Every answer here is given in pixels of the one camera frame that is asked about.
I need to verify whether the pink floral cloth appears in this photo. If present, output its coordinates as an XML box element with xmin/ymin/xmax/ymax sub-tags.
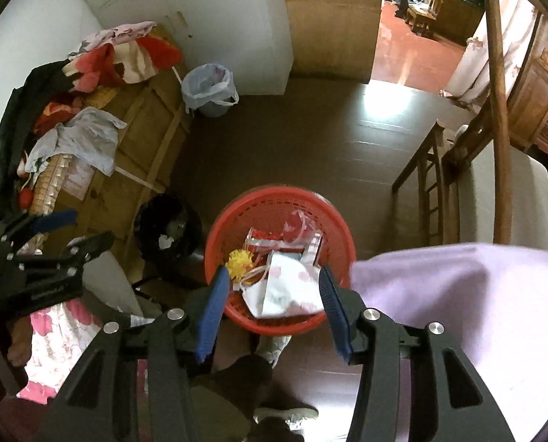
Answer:
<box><xmin>16</xmin><ymin>299</ymin><xmax>104</xmax><ymax>401</ymax></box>

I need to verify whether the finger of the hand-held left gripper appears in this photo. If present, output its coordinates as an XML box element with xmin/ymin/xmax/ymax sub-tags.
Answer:
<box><xmin>0</xmin><ymin>209</ymin><xmax>79</xmax><ymax>245</ymax></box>
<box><xmin>21</xmin><ymin>231</ymin><xmax>117</xmax><ymax>277</ymax></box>

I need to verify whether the red ribbon bow packet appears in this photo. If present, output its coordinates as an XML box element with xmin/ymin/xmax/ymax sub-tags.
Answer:
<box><xmin>245</xmin><ymin>227</ymin><xmax>285</xmax><ymax>259</ymax></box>

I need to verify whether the purple tablecloth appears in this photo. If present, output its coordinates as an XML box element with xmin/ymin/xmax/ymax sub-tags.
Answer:
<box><xmin>350</xmin><ymin>242</ymin><xmax>548</xmax><ymax>424</ymax></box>

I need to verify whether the black mesh waste bin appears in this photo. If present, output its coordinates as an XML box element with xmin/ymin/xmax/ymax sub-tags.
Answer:
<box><xmin>133</xmin><ymin>193</ymin><xmax>203</xmax><ymax>277</ymax></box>

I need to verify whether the person's grey shoe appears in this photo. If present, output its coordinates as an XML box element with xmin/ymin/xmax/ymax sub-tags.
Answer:
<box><xmin>253</xmin><ymin>405</ymin><xmax>320</xmax><ymax>429</ymax></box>
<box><xmin>256</xmin><ymin>334</ymin><xmax>293</xmax><ymax>364</ymax></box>

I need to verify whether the blue bin with plastic liner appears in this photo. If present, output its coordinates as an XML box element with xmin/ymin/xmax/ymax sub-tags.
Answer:
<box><xmin>181</xmin><ymin>62</ymin><xmax>240</xmax><ymax>118</ymax></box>

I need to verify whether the grey white cloth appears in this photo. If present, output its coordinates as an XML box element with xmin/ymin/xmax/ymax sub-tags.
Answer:
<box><xmin>25</xmin><ymin>107</ymin><xmax>127</xmax><ymax>178</ymax></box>

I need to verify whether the dark jacket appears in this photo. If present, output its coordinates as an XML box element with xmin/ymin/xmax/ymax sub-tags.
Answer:
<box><xmin>0</xmin><ymin>62</ymin><xmax>77</xmax><ymax>194</ymax></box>

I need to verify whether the yellow ribbon bow packet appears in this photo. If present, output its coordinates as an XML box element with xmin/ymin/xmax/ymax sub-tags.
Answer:
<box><xmin>225</xmin><ymin>249</ymin><xmax>254</xmax><ymax>281</ymax></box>

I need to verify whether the white seat cushion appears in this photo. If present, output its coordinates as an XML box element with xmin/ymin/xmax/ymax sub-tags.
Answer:
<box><xmin>456</xmin><ymin>140</ymin><xmax>548</xmax><ymax>254</ymax></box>

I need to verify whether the person's left hand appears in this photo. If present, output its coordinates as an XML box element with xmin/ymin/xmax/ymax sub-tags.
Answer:
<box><xmin>6</xmin><ymin>315</ymin><xmax>33</xmax><ymax>366</ymax></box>

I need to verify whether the red plastic mesh basket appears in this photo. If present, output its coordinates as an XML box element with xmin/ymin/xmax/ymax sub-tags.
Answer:
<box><xmin>204</xmin><ymin>186</ymin><xmax>356</xmax><ymax>336</ymax></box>

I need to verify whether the brown wooden board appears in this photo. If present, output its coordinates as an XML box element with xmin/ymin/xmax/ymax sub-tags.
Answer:
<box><xmin>278</xmin><ymin>0</ymin><xmax>385</xmax><ymax>84</ymax></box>

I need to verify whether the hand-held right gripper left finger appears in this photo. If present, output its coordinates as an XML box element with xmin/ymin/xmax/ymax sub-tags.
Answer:
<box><xmin>37</xmin><ymin>264</ymin><xmax>232</xmax><ymax>442</ymax></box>

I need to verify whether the red jelly cup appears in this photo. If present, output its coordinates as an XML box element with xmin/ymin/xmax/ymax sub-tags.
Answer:
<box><xmin>283</xmin><ymin>209</ymin><xmax>320</xmax><ymax>246</ymax></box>

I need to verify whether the person's olive trouser leg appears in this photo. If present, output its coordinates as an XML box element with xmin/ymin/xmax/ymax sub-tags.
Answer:
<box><xmin>189</xmin><ymin>354</ymin><xmax>275</xmax><ymax>442</ymax></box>

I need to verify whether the small wooden chair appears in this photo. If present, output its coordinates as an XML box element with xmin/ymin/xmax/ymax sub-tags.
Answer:
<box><xmin>405</xmin><ymin>0</ymin><xmax>443</xmax><ymax>35</ymax></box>

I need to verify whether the white cabinet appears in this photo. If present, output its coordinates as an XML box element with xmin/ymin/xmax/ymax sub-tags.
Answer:
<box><xmin>64</xmin><ymin>0</ymin><xmax>294</xmax><ymax>97</ymax></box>

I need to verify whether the red pink striped blanket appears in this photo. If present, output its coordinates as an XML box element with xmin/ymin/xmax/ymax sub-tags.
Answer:
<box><xmin>62</xmin><ymin>21</ymin><xmax>185</xmax><ymax>93</ymax></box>

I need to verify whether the carved wooden armchair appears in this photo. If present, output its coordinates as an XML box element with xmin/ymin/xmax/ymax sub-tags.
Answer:
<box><xmin>391</xmin><ymin>0</ymin><xmax>548</xmax><ymax>252</ymax></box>

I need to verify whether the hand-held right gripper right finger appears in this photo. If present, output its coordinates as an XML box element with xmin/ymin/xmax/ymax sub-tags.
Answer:
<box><xmin>319</xmin><ymin>264</ymin><xmax>516</xmax><ymax>442</ymax></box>

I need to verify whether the pink floral curtain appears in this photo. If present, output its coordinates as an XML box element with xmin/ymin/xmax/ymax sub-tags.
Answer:
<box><xmin>442</xmin><ymin>0</ymin><xmax>539</xmax><ymax>116</ymax></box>

